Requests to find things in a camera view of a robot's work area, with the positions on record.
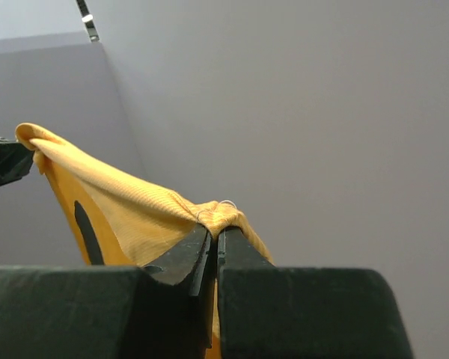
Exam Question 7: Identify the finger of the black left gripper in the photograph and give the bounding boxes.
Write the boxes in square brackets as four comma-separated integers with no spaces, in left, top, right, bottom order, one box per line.
[0,136,34,186]

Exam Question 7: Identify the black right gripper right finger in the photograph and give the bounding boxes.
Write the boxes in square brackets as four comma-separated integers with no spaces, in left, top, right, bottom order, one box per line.
[218,227,413,358]

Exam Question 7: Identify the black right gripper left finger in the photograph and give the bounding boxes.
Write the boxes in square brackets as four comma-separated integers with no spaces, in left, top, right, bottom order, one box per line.
[0,225,213,358]

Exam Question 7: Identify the orange pillowcase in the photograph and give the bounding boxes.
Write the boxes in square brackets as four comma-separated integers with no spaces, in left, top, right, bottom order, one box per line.
[16,123,272,358]

